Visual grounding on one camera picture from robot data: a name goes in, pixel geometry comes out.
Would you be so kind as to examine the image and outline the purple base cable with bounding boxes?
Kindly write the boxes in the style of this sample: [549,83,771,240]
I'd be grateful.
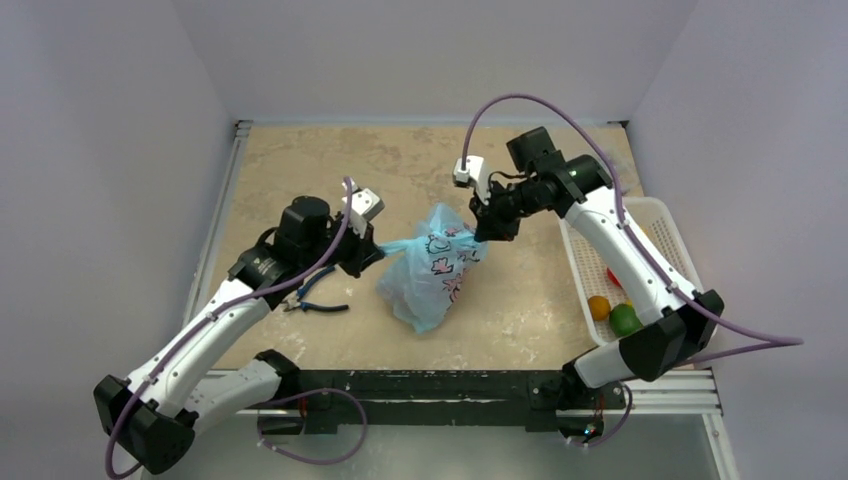
[566,384,636,450]
[256,387,369,465]

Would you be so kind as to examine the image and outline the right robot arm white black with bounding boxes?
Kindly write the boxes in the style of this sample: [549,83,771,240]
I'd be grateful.
[453,127,724,407]

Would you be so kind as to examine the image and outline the green fake fruit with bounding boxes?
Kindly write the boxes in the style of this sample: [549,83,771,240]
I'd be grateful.
[608,303,643,338]

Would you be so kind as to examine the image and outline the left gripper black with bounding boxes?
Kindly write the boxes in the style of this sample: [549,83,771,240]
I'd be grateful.
[300,211,383,278]

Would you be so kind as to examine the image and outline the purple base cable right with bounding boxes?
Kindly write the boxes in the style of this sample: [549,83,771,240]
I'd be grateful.
[566,384,636,450]

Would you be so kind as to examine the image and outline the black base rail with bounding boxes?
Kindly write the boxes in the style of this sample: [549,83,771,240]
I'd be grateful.
[259,370,627,434]

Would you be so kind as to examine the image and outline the small orange fake fruit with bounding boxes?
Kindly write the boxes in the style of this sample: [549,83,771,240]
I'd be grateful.
[587,295,612,322]

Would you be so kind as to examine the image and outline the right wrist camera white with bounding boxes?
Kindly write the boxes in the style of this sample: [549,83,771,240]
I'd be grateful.
[452,155,492,205]

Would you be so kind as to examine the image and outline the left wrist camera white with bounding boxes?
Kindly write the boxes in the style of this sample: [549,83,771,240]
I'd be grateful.
[344,177,385,238]

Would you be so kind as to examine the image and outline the blue handled pliers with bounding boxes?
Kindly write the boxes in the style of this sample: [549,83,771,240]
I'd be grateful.
[281,266,350,314]

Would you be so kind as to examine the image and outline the aluminium frame rail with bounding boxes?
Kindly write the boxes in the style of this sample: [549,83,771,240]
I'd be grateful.
[625,369,723,415]

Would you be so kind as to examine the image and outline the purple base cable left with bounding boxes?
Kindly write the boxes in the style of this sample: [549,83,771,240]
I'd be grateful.
[256,387,369,465]

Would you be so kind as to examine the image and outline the white plastic basket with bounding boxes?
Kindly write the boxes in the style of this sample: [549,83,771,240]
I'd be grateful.
[560,197,704,346]

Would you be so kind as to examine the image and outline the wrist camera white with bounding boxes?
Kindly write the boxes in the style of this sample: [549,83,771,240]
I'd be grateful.
[452,155,492,205]
[344,177,385,238]

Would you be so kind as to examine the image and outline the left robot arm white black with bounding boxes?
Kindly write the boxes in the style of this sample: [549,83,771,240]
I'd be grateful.
[94,189,384,479]

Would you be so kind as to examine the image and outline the light blue printed plastic bag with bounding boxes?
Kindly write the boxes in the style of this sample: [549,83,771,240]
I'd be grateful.
[376,203,488,334]

